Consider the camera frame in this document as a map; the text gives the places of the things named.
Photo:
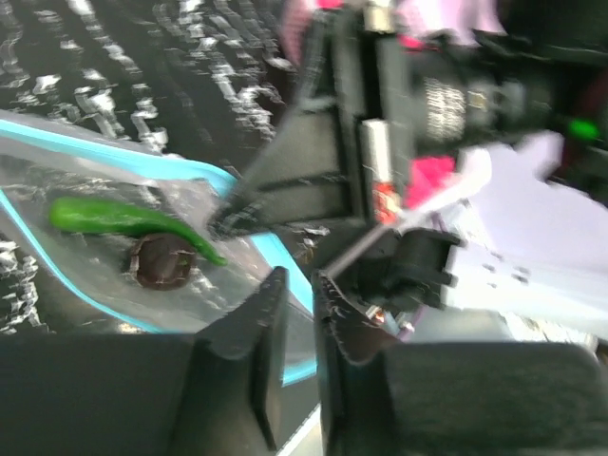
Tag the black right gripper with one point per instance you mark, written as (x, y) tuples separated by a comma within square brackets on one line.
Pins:
[(546, 70)]

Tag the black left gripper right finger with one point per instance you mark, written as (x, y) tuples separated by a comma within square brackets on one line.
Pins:
[(382, 396)]

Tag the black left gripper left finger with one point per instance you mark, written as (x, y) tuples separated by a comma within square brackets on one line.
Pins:
[(214, 392)]

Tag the clear zip top bag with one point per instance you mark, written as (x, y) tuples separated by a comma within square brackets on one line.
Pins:
[(104, 236)]

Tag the green fake chili pepper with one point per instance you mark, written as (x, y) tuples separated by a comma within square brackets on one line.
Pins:
[(108, 216)]

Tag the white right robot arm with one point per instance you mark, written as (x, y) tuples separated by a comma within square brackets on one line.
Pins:
[(473, 175)]

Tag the pink cloth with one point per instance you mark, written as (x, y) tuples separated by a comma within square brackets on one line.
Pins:
[(368, 157)]

